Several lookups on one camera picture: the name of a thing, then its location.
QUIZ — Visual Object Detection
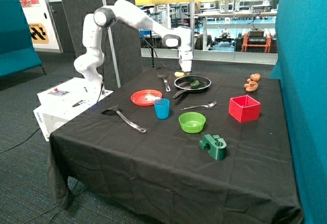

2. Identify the silver metal fork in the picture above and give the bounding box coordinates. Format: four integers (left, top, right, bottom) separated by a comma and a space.
181, 101, 217, 110

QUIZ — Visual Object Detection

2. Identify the black tripod stand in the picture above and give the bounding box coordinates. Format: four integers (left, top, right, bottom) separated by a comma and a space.
143, 4, 156, 68

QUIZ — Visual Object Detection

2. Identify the red open box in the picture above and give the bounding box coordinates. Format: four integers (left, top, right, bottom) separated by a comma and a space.
228, 95, 262, 123

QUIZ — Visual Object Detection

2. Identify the teal partition panel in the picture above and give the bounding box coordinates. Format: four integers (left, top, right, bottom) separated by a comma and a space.
270, 0, 326, 223

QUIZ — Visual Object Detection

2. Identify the black slotted spatula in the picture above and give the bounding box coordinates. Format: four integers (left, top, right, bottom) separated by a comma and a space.
156, 67, 171, 92

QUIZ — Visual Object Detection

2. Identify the black frying pan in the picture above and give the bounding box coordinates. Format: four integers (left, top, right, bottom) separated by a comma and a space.
172, 75, 212, 99

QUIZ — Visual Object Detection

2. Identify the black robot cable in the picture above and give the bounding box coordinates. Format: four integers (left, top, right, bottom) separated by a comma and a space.
97, 19, 183, 105

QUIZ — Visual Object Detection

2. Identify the brown teddy bear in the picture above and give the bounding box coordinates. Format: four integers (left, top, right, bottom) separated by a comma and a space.
244, 73, 261, 92

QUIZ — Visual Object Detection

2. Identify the dark green printed part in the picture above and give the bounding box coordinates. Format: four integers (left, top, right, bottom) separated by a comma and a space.
199, 134, 227, 160

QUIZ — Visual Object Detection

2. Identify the dark grey acoustic panel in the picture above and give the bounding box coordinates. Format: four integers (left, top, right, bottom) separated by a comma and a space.
62, 0, 143, 90

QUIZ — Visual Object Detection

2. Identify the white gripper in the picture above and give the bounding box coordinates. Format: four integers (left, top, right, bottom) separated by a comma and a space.
178, 51, 193, 76

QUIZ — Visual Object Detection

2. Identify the yellow toy corn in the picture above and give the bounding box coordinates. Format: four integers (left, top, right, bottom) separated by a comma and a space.
174, 72, 184, 78

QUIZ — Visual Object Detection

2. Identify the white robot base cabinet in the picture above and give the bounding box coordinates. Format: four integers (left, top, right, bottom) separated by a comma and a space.
33, 78, 113, 141

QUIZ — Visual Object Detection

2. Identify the black ladle metal handle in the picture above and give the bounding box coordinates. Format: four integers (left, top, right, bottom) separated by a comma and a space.
102, 105, 147, 133

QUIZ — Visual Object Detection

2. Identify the green plastic bowl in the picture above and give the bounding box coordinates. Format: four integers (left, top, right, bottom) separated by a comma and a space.
178, 112, 206, 134

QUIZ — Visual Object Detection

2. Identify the orange black wheeled robot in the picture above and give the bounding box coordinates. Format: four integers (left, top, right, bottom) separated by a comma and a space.
241, 29, 271, 53

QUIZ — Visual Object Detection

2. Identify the black tablecloth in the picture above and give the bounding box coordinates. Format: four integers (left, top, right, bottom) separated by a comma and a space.
46, 69, 303, 223

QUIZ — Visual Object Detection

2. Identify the teal sofa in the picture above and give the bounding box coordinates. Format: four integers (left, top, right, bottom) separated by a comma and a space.
0, 0, 42, 78

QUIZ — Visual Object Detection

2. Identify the green toy bell pepper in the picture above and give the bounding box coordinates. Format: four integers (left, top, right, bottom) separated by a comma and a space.
190, 80, 201, 89

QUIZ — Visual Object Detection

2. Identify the yellow black warning sign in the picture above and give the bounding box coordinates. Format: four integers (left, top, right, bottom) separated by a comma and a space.
29, 23, 49, 44

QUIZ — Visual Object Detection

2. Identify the red plastic plate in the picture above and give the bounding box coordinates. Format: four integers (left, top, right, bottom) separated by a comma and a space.
130, 89, 162, 106

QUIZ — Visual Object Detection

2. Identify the blue plastic cup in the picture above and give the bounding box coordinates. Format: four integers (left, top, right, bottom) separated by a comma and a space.
154, 98, 170, 119

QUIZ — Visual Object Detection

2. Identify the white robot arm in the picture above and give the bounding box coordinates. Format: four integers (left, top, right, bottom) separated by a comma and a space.
74, 0, 193, 95

